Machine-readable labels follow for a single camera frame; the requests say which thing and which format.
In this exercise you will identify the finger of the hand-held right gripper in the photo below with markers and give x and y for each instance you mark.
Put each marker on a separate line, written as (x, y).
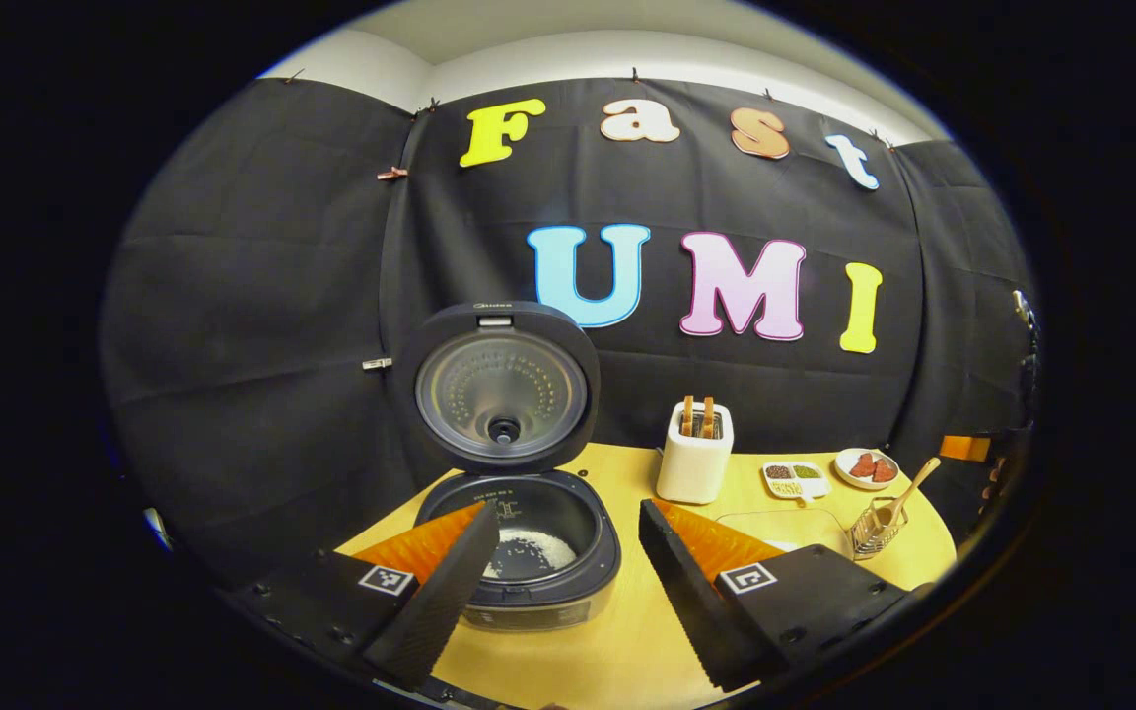
(964, 449)

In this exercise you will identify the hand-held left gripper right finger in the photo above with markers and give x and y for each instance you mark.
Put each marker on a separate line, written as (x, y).
(691, 602)

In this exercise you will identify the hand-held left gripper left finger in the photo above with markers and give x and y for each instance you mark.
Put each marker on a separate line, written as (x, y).
(445, 602)

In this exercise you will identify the wooden spoon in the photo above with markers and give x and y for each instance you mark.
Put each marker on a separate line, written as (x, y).
(908, 488)

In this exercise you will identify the clear container of white rice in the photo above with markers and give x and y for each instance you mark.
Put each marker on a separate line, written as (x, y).
(795, 528)

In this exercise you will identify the black rice cooker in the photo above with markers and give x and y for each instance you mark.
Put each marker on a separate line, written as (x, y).
(499, 394)

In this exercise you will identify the red meat piece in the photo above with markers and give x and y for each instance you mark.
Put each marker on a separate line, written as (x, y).
(863, 466)
(885, 470)

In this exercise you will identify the white round plate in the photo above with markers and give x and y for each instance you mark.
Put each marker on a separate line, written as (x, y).
(866, 484)

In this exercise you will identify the white toaster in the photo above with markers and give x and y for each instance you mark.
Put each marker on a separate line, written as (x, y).
(693, 468)

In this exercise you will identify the white divided bean dish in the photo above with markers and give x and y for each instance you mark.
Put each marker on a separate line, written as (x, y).
(795, 481)

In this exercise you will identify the toast bread slice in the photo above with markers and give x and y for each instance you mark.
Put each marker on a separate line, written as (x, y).
(708, 417)
(688, 416)

